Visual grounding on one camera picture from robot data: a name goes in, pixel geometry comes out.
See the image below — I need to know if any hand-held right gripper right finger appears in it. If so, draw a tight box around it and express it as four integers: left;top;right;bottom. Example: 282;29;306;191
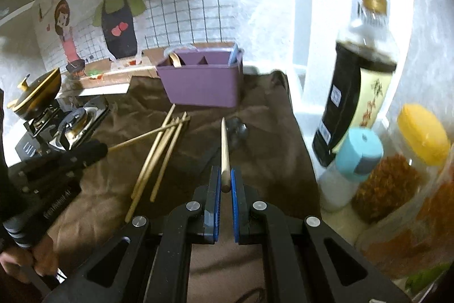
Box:
230;167;412;303

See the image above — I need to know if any person's left hand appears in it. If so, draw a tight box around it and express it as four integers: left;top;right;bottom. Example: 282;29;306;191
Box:
0;234;60;285

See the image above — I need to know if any clear jar of orange spice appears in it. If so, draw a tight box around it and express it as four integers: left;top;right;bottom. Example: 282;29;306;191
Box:
356;161;454;279

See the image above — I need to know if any yellow toy pot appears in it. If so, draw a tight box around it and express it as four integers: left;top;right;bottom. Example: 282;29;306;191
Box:
7;67;63;121

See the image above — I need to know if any brown cloth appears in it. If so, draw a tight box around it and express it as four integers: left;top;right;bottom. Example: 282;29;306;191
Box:
46;70;322;303

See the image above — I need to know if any white shaker with blue cap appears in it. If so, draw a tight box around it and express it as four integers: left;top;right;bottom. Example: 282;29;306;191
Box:
317;127;386;213

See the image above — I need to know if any purple utensil organizer box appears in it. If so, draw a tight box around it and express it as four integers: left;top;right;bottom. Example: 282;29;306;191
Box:
156;42;245;108

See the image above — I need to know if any green leafy item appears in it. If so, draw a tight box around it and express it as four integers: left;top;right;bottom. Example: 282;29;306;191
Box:
404;263;453;294

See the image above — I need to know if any white appliance with vent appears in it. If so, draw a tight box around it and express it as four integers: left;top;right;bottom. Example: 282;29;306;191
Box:
287;0;416;128

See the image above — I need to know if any cartoon wall poster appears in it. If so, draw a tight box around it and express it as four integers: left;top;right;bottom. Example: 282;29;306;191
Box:
35;0;233;72

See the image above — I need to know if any blue item in organizer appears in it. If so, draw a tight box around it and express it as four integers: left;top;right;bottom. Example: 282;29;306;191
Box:
228;43;244;66

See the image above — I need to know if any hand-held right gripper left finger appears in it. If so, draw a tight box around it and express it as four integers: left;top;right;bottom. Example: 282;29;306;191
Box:
43;166;221;303

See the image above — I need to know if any dark soy sauce bottle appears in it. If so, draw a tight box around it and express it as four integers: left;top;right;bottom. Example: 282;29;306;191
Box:
312;0;400;168

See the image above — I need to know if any clear jar with yellow lid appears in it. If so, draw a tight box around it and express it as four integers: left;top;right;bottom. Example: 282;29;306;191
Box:
351;103;453;224

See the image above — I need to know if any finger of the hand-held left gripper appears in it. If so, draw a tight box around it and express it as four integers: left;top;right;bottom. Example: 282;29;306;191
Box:
46;141;109;179

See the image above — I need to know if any black toy gas stove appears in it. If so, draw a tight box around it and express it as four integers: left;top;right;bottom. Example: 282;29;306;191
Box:
14;95;111;162

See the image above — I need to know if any black spoon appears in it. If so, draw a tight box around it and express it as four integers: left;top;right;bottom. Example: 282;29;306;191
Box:
227;116;249;148

